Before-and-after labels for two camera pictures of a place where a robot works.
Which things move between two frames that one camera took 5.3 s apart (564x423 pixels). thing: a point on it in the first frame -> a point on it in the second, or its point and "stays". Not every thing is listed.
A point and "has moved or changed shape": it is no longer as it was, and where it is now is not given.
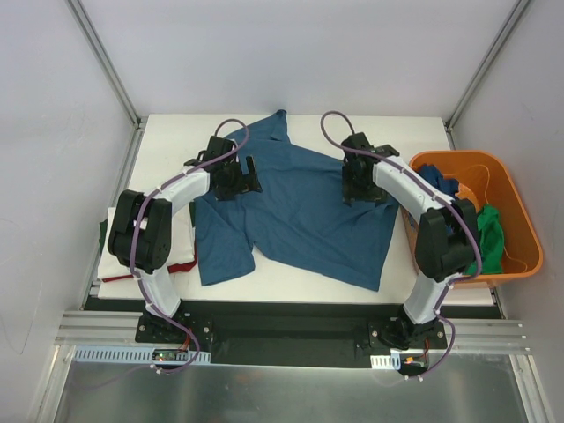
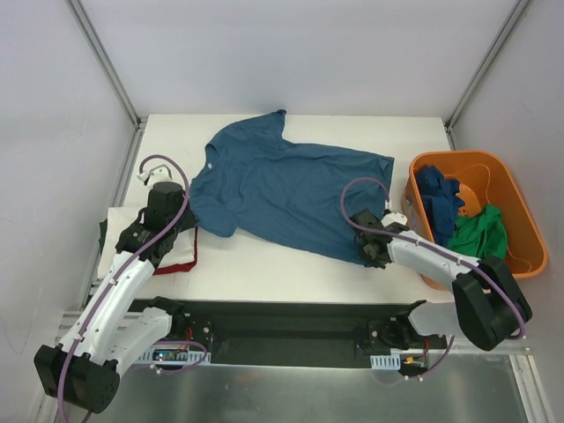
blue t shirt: x=300 y=214 has moved or changed shape
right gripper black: x=362 y=192 -> x=366 y=243
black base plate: x=293 y=331 stays
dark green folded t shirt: x=103 y=230 stays
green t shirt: x=492 y=241 stays
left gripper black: x=240 y=187 -> x=186 y=216
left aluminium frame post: x=139 y=123 stays
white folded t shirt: x=181 y=244 stays
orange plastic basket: x=483 y=177 stays
